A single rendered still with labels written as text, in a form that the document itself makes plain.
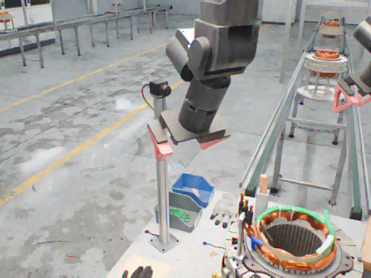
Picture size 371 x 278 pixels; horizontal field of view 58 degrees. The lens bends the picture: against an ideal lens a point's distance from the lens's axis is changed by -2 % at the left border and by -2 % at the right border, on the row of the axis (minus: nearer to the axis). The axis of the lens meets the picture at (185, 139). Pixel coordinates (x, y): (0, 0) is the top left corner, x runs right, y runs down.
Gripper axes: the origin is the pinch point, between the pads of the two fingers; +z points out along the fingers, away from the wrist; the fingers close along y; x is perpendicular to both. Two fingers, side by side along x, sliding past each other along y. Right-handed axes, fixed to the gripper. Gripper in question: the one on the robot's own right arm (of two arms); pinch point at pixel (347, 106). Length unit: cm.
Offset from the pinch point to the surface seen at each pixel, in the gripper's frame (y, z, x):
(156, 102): 36, 23, -31
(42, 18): -75, 529, -798
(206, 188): 4, 80, -22
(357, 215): -46, 62, 20
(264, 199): 25.4, 18.4, 9.5
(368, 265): 10.5, 17.4, 34.5
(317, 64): -144, 89, -93
